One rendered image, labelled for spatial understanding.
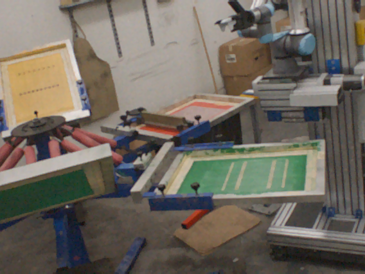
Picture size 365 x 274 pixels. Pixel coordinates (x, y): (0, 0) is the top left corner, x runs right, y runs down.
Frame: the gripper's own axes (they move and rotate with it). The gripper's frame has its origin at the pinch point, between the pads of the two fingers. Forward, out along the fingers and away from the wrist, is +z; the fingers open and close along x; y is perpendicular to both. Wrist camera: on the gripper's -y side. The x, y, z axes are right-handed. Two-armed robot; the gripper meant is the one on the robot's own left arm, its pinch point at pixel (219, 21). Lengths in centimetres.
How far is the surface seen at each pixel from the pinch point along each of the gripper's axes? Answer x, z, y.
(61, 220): 40, 93, 70
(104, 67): 290, -78, 26
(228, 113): 62, -41, 62
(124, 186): 43, 54, 69
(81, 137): 60, 62, 39
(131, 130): 76, 24, 50
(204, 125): 58, -16, 61
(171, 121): 77, -6, 55
